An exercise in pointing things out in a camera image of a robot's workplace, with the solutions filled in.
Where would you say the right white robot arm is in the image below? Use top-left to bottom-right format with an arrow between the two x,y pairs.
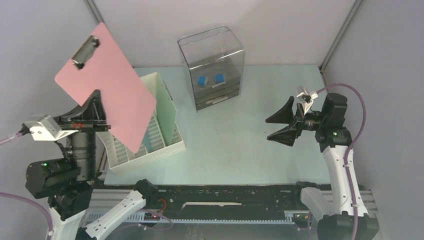
265,93 -> 380,240

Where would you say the blue clipboard sheet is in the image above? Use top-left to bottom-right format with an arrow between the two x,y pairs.
142,130 -> 161,153

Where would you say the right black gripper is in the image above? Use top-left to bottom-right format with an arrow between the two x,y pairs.
265,96 -> 327,146

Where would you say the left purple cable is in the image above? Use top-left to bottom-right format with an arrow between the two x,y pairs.
0,130 -> 174,240

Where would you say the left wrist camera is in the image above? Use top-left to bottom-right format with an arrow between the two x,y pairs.
23,114 -> 78,142

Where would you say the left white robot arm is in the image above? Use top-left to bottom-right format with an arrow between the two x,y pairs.
22,90 -> 159,240

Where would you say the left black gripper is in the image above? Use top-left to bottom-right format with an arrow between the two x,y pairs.
55,88 -> 114,180

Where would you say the blue eraser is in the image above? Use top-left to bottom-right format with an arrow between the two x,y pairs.
196,76 -> 208,88
214,73 -> 225,84

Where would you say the pink clipboard metal clip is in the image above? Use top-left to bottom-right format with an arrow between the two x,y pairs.
71,35 -> 100,70

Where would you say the clear plastic drawer box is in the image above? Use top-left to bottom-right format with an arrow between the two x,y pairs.
177,25 -> 246,111

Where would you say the green clipboard sheet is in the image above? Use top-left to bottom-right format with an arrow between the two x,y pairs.
156,79 -> 177,146

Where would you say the white plastic file rack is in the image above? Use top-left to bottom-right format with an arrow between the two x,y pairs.
97,72 -> 186,174

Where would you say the green clipboard metal clip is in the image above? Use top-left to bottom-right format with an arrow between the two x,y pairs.
166,87 -> 174,101

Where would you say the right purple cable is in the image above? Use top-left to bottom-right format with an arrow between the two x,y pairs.
306,83 -> 368,240

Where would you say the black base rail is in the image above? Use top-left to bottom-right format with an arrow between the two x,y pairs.
146,182 -> 309,222

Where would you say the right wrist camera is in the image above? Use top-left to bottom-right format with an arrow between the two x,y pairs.
296,86 -> 318,115

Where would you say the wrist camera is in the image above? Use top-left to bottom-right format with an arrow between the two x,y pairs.
296,86 -> 318,115
23,114 -> 78,142

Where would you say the pink clipboard sheet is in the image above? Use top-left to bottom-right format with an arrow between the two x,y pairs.
55,23 -> 157,153

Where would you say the purple cable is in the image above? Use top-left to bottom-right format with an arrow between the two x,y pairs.
306,83 -> 368,240
0,130 -> 174,240

